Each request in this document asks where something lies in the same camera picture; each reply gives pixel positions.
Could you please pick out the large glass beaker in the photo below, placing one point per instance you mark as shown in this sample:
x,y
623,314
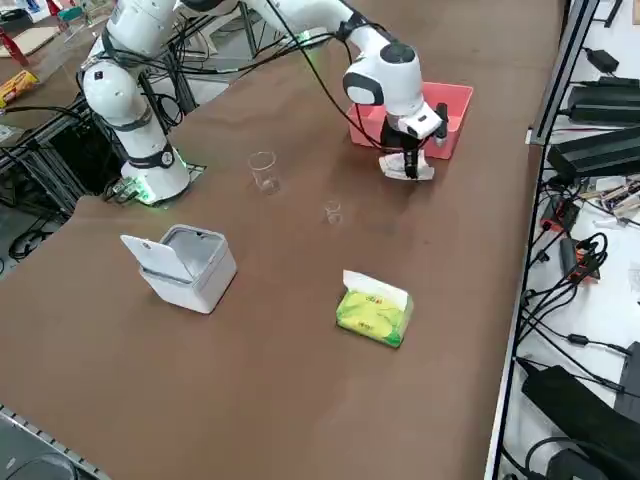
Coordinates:
x,y
264,177

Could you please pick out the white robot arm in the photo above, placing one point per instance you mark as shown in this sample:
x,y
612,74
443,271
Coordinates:
x,y
315,36
135,110

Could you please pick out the flat black power brick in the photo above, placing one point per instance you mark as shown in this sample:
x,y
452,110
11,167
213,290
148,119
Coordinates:
x,y
575,405

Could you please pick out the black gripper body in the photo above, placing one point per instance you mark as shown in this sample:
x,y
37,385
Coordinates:
x,y
395,137

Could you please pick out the long black power adapter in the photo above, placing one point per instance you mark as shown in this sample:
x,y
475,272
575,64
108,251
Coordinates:
x,y
595,152

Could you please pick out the white lidded trash bin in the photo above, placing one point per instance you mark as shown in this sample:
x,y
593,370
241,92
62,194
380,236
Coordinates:
x,y
200,280

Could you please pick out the yellow snack packet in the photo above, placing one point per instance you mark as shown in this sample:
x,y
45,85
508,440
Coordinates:
x,y
17,89

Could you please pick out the large black power adapter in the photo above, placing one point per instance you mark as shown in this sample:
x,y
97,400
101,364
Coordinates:
x,y
605,100

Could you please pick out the green tissue pack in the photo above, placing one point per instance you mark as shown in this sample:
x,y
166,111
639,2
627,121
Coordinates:
x,y
370,320

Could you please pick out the aluminium table edge bracket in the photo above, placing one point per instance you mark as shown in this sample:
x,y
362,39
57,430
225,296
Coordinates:
x,y
537,136

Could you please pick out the pink plastic waste container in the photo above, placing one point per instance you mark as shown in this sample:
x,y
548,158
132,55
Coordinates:
x,y
452,135

